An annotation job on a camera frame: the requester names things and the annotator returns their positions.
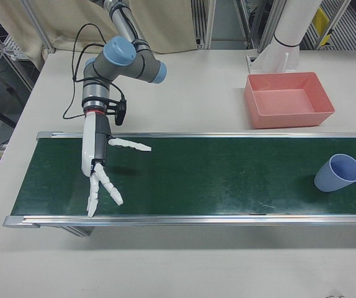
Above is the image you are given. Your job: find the white cylindrical column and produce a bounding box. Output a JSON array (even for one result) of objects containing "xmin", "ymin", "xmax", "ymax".
[{"xmin": 272, "ymin": 0, "xmax": 321, "ymax": 48}]

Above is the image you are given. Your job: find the aluminium conveyor side rail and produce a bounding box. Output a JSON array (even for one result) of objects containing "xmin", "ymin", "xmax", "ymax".
[
  {"xmin": 37, "ymin": 131, "xmax": 356, "ymax": 139},
  {"xmin": 3, "ymin": 213, "xmax": 356, "ymax": 229}
]

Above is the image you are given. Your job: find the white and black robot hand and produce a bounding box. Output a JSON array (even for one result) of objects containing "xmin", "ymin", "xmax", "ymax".
[{"xmin": 81, "ymin": 111, "xmax": 153, "ymax": 217}]

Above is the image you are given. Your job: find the yellow plastic part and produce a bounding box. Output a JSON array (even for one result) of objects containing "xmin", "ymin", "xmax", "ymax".
[{"xmin": 313, "ymin": 7, "xmax": 331, "ymax": 35}]

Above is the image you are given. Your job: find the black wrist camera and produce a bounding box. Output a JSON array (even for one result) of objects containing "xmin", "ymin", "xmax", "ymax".
[{"xmin": 105, "ymin": 98, "xmax": 128, "ymax": 126}]

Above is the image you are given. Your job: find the white bracket stand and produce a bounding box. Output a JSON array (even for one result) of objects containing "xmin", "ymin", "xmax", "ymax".
[{"xmin": 246, "ymin": 43, "xmax": 300, "ymax": 75}]

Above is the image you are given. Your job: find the aluminium profile post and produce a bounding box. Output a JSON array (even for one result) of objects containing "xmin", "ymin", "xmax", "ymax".
[
  {"xmin": 239, "ymin": 0, "xmax": 260, "ymax": 50},
  {"xmin": 191, "ymin": 0, "xmax": 216, "ymax": 50}
]

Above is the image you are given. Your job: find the pink plastic box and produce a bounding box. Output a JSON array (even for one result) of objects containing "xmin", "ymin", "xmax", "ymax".
[{"xmin": 243, "ymin": 71, "xmax": 336, "ymax": 130}]

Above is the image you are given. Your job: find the metal shelf rack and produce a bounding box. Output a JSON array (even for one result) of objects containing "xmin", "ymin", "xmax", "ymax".
[{"xmin": 0, "ymin": 0, "xmax": 52, "ymax": 94}]

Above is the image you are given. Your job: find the green conveyor belt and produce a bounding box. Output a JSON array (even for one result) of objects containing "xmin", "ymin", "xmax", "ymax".
[{"xmin": 10, "ymin": 136, "xmax": 356, "ymax": 217}]

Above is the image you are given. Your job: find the black cable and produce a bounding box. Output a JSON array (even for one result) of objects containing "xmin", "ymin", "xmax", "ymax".
[{"xmin": 61, "ymin": 24, "xmax": 126, "ymax": 120}]

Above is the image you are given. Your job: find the metal grating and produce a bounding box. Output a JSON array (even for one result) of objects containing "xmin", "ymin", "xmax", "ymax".
[{"xmin": 300, "ymin": 0, "xmax": 356, "ymax": 50}]

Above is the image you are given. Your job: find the beige curtain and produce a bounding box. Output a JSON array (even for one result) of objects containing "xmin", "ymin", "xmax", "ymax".
[{"xmin": 0, "ymin": 0, "xmax": 197, "ymax": 54}]

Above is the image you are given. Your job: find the blue plastic cup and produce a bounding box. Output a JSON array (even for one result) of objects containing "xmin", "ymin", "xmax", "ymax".
[{"xmin": 313, "ymin": 153, "xmax": 356, "ymax": 192}]

